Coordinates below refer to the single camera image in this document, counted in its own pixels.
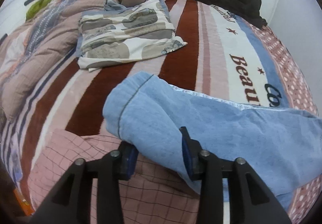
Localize black clothing pile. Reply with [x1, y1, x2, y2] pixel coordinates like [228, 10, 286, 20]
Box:
[195, 0, 267, 29]

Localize pink grey quilt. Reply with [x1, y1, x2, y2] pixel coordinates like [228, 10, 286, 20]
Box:
[1, 0, 146, 121]

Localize striped dotted bed blanket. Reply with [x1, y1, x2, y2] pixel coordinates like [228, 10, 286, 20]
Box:
[1, 0, 318, 223]

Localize green cloth by headboard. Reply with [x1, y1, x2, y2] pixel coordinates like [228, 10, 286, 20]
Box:
[26, 0, 52, 21]

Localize light blue denim pants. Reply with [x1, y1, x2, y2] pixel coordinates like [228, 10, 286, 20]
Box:
[103, 72, 321, 208]

